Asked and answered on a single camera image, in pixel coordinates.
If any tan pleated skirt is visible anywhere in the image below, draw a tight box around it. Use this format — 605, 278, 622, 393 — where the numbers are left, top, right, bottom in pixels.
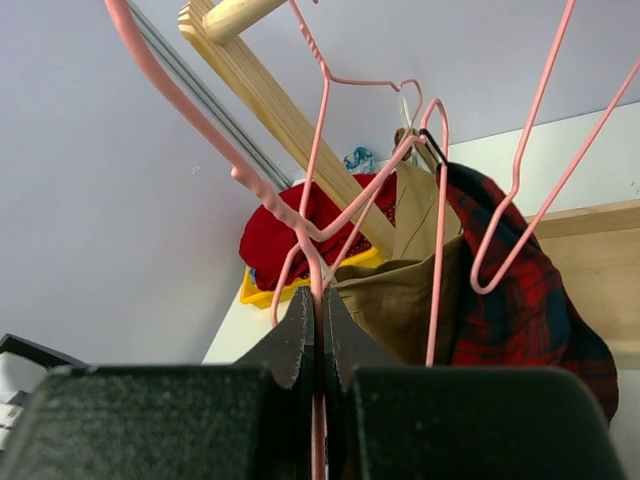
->
335, 144, 466, 365

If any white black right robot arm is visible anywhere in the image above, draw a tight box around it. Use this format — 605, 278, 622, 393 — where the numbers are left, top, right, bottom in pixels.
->
1, 289, 625, 479

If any blue floral skirt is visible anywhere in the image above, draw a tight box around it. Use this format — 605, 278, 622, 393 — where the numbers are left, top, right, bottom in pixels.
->
343, 146, 376, 175

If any pink hanger holding tan skirt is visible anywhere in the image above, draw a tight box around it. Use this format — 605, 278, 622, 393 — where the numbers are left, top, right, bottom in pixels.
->
269, 0, 425, 327

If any dark red polka-dot skirt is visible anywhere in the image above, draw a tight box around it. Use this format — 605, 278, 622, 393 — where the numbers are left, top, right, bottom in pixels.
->
360, 173, 397, 260

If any plain red skirt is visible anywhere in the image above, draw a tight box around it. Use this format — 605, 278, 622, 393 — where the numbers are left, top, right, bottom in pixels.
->
239, 172, 397, 291

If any red plaid skirt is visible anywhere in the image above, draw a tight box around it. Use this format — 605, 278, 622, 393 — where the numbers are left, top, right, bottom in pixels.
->
446, 162, 619, 422

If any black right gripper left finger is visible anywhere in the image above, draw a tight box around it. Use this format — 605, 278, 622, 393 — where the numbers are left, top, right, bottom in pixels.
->
1, 287, 315, 479

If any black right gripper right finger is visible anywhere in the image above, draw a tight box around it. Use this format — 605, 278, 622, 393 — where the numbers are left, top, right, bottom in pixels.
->
323, 289, 625, 479

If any pink hanger of red skirt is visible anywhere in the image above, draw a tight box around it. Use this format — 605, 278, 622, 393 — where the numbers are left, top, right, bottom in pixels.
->
469, 0, 640, 295

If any yellow plastic tray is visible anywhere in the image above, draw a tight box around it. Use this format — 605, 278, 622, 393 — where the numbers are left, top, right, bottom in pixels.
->
239, 247, 384, 309

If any pink hanger of plaid skirt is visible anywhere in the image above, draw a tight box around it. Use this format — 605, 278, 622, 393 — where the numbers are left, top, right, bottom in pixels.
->
104, 0, 446, 479

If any wooden clothes rack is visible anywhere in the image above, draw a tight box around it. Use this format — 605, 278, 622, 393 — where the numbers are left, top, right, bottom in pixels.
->
178, 1, 639, 370

